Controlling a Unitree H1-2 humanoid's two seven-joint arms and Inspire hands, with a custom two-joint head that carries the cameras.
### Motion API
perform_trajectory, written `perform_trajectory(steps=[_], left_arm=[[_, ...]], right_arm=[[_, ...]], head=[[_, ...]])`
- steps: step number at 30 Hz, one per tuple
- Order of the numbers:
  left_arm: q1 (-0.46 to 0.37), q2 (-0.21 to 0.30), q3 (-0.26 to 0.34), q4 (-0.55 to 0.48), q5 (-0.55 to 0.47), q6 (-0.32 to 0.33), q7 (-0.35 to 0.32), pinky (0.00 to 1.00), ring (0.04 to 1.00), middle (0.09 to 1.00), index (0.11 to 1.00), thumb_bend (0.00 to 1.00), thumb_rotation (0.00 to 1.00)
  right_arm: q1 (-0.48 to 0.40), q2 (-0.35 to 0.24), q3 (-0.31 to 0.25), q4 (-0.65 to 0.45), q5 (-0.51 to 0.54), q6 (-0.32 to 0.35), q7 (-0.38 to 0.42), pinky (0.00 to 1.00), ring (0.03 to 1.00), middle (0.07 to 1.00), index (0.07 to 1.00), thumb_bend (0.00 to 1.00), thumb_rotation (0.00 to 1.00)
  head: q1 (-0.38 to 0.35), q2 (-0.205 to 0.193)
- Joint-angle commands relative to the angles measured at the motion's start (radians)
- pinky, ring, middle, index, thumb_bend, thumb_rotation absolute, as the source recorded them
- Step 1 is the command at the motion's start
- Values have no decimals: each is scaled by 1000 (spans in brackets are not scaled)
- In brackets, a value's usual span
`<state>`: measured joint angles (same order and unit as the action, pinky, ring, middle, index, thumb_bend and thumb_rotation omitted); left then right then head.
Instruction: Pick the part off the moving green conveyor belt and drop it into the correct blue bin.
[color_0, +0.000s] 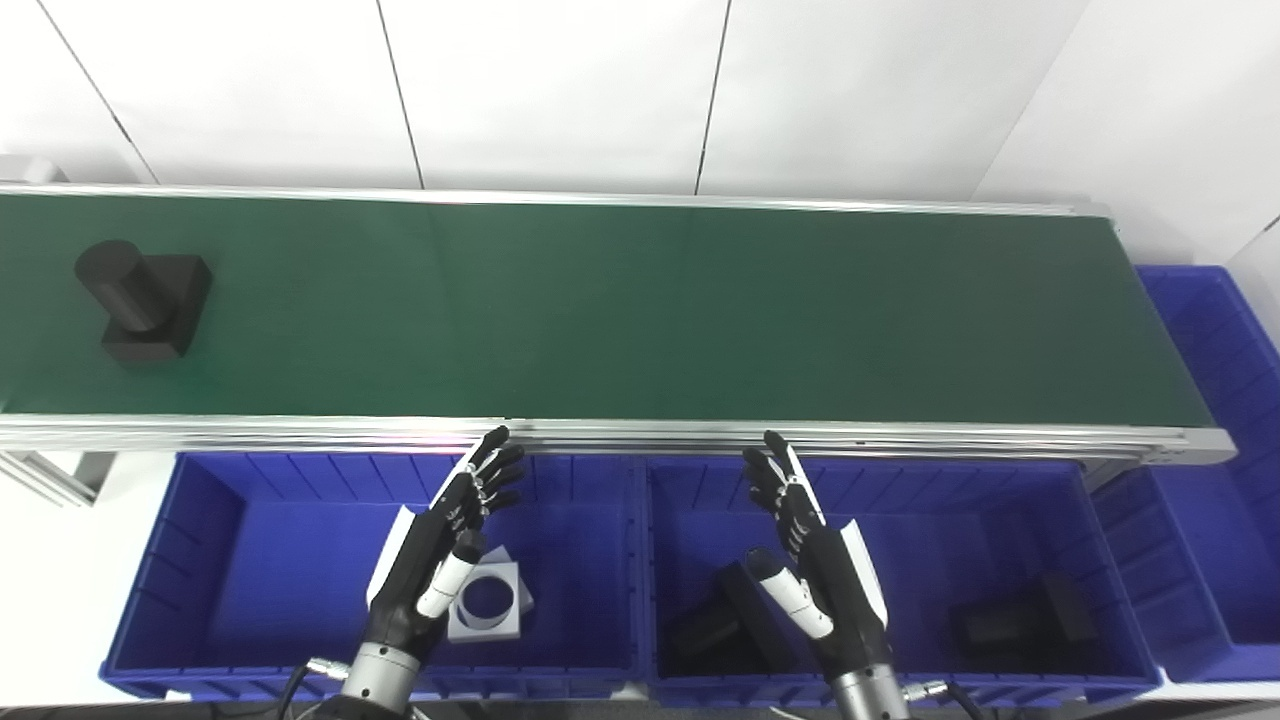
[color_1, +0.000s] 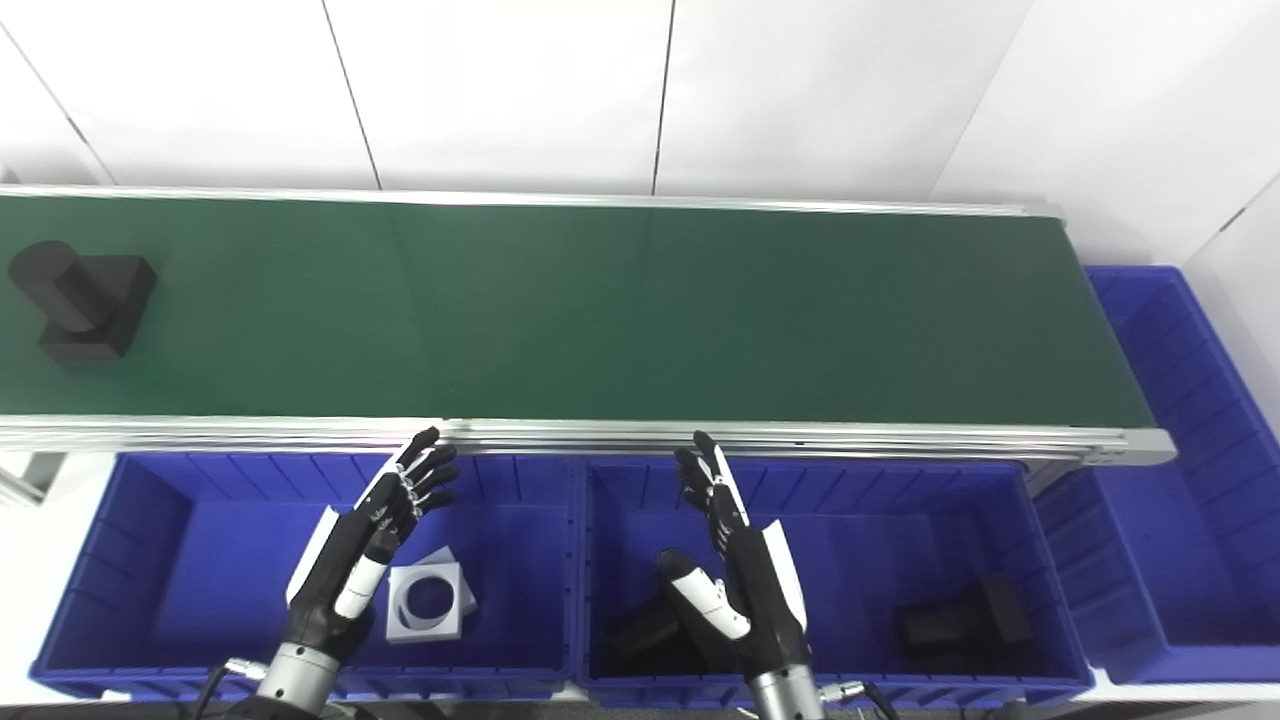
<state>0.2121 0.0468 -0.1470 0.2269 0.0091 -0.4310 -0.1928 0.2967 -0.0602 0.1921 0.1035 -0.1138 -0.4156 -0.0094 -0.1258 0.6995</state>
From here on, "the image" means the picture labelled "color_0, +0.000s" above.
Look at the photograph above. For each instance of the aluminium conveyor support leg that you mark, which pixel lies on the aluminium conveyor support leg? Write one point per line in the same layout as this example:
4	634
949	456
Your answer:
50	475

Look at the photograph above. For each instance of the blue plastic bin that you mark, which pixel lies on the blue plastic bin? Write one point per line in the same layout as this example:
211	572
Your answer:
280	580
1215	500
950	570

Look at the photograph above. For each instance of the green conveyor belt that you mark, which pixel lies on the green conveyor belt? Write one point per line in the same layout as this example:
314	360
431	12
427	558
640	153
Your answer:
640	436
620	310

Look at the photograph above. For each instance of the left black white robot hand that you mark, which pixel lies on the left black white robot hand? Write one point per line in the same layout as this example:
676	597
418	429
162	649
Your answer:
420	560

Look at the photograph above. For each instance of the black cylinder block part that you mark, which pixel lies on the black cylinder block part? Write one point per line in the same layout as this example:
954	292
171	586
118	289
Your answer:
140	300
720	625
1020	625

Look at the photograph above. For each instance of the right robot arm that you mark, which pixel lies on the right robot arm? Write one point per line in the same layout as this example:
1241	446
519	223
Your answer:
868	695

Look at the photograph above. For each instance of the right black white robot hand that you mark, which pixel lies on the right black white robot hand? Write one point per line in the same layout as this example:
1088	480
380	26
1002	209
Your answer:
830	580

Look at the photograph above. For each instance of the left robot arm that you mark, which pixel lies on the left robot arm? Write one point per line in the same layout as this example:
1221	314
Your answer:
378	682

